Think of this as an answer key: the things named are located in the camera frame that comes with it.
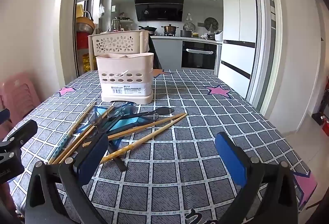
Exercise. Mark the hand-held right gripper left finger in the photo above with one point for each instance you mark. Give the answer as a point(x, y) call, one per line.
point(92, 159)

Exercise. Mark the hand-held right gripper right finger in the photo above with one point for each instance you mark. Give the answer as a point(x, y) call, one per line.
point(231, 159)

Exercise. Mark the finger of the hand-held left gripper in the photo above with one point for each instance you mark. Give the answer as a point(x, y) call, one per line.
point(4, 116)
point(24, 129)

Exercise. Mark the wooden chopstick with blue pattern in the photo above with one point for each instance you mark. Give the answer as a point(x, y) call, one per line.
point(77, 126)

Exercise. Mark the beige plastic utensil holder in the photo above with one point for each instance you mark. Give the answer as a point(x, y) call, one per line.
point(123, 67)

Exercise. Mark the stack of pink plastic stools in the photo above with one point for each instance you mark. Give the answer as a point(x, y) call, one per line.
point(18, 93)

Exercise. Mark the grey checked star tablecloth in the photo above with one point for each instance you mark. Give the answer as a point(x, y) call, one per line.
point(180, 162)

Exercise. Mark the gold foil bag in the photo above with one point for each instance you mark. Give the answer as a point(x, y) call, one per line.
point(86, 62)

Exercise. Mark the red fire extinguisher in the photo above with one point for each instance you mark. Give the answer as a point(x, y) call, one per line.
point(325, 124)

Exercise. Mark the red bag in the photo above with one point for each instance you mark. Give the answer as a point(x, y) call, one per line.
point(82, 40)

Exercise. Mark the black built-in oven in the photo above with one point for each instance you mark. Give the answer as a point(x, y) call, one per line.
point(199, 56)

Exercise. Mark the beige flower-cut plastic basket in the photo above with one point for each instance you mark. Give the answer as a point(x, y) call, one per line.
point(115, 41)

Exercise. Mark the white refrigerator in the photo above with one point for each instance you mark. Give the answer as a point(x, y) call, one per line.
point(239, 34)

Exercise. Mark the grey cooking pot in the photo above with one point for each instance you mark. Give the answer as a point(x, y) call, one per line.
point(186, 33)

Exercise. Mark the glass kettle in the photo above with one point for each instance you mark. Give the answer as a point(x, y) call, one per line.
point(117, 25)

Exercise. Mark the round dark fan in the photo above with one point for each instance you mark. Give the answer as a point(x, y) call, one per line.
point(211, 24)

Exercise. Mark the round metal strainer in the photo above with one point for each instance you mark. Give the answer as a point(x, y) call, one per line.
point(189, 27)

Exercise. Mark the hanging plastic bag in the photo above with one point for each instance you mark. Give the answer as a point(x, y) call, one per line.
point(101, 9)

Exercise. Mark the black wok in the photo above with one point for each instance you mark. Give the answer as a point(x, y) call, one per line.
point(147, 28)

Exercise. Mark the steel pot with lid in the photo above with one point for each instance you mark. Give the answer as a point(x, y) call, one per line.
point(169, 29)

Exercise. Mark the black range hood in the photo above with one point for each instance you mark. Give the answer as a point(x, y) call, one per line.
point(159, 8)

